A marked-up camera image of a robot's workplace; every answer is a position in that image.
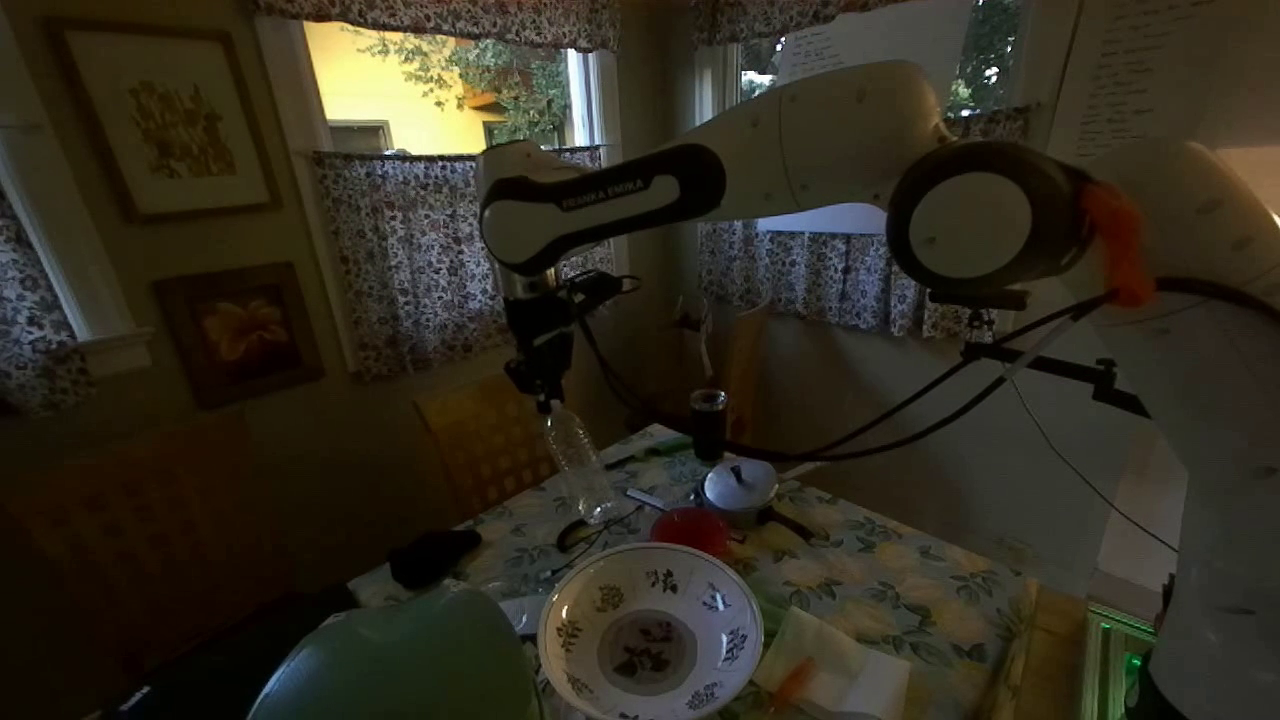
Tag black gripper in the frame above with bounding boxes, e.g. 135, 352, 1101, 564
504, 286, 593, 413

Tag dark cylindrical cup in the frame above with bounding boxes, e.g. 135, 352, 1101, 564
684, 383, 731, 468

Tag floral cafe curtain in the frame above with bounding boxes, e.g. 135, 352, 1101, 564
0, 196, 97, 420
691, 104, 1035, 344
313, 139, 633, 382

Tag red and white cup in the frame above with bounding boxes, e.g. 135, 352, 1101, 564
698, 458, 833, 543

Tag white floral ceramic bowl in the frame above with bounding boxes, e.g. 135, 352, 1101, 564
538, 538, 767, 720

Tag dark framed picture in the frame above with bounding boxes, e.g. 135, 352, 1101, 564
150, 259, 329, 413

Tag pale green jug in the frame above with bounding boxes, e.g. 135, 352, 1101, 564
246, 585, 544, 720

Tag floral window valance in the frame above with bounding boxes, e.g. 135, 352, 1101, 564
257, 0, 633, 54
684, 0, 899, 47

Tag white paper napkin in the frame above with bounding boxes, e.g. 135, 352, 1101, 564
751, 604, 916, 720

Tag floral tablecloth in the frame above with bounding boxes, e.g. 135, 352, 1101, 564
354, 420, 1039, 720

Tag light framed floral picture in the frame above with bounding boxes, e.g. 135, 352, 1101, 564
50, 15, 280, 223

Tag handwritten white paper sheet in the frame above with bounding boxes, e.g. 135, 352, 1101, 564
1061, 0, 1205, 154

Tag black handled knife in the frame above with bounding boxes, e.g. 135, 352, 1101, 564
597, 436, 698, 476

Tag black handled scissors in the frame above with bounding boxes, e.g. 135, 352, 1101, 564
553, 513, 629, 562

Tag black cable bundle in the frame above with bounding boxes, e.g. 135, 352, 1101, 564
572, 274, 1280, 474

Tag black camera on stand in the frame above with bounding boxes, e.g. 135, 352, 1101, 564
929, 286, 1032, 315

